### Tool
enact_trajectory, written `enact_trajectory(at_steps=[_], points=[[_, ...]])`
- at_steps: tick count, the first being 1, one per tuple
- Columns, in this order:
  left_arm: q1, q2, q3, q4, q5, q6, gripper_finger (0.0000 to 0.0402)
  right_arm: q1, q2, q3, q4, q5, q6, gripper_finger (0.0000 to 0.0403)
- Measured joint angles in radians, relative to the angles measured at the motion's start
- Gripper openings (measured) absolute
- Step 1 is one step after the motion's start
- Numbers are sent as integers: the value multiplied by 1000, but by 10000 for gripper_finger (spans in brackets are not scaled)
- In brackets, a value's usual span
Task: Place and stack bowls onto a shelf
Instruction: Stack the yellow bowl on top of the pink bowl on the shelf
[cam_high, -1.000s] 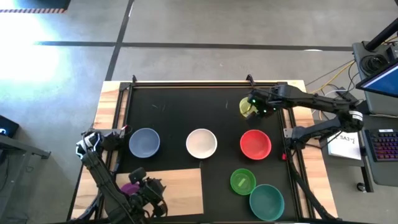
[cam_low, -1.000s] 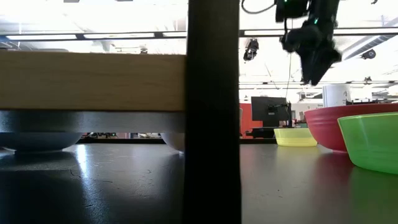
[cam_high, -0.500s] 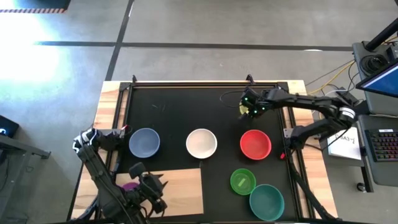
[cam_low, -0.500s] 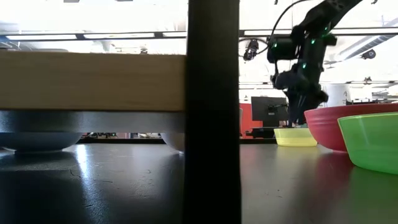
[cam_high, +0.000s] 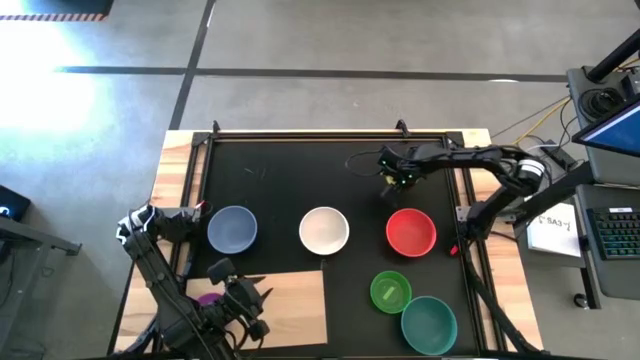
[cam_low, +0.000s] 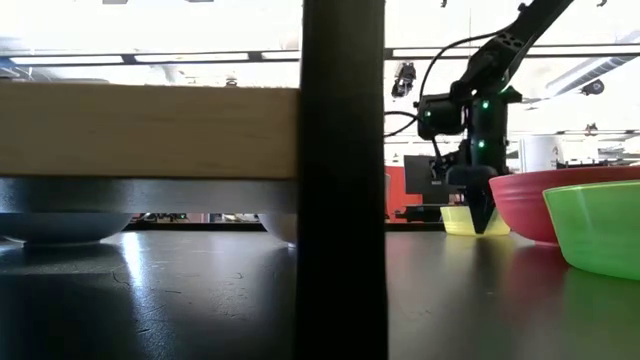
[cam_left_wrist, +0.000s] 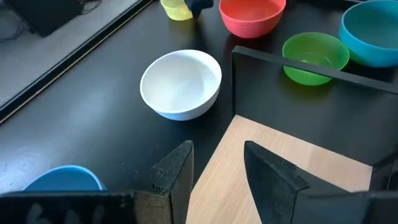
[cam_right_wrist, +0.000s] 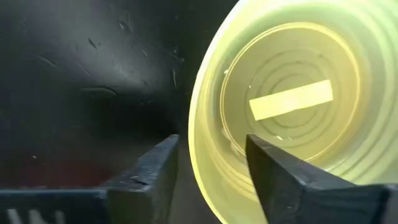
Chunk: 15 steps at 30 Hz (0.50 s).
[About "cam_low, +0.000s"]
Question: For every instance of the large white bowl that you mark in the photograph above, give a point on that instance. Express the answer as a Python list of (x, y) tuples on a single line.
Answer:
[(282, 227)]

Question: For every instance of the white column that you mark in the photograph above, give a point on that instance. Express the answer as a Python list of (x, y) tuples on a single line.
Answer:
[(542, 152)]

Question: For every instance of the black background monitor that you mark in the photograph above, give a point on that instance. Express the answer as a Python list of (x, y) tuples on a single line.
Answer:
[(425, 175)]

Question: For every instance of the large blue-grey bowl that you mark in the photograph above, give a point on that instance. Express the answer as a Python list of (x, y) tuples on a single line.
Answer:
[(60, 229)]

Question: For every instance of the dark desk under monitor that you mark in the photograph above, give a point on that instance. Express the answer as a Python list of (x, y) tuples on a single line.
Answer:
[(425, 212)]

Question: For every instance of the round black ceiling device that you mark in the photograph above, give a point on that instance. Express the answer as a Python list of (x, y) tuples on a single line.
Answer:
[(593, 87)]

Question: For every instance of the small yellow translucent bowl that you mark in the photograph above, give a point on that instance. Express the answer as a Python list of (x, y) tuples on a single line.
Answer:
[(457, 222)]

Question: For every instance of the wooden shelf with black legs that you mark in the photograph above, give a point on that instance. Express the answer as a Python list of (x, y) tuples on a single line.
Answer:
[(150, 130)]

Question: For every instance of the red partition panel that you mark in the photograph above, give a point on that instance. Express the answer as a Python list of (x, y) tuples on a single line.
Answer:
[(397, 192)]

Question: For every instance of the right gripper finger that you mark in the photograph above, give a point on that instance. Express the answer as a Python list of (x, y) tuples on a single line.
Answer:
[(481, 210)]

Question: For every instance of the hanging black ceiling device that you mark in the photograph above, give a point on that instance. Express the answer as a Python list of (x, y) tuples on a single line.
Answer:
[(404, 80)]

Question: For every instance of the large red bowl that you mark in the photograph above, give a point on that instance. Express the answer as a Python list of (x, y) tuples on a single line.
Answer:
[(520, 205)]

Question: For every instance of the small green translucent bowl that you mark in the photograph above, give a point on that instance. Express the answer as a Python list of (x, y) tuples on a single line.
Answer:
[(600, 230)]

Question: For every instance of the black table mat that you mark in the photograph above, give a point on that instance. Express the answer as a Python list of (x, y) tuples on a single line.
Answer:
[(150, 300)]

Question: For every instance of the black aluminium table frame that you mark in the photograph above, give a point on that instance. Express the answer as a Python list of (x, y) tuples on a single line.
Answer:
[(200, 226)]

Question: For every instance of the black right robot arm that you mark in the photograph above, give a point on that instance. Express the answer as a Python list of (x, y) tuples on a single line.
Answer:
[(492, 60)]

